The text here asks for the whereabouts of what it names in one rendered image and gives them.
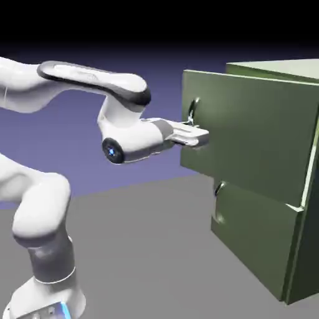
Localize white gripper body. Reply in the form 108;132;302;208
167;119;209;147

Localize long curved metal handle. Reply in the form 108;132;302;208
184;97;201;126

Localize large green cabinet door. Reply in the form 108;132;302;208
180;69;319;208

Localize small green cabinet door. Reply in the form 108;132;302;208
211;179;304;302

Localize green cabinet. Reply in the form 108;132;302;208
180;59;319;305

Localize short curved metal handle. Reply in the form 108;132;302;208
214;181;226;223

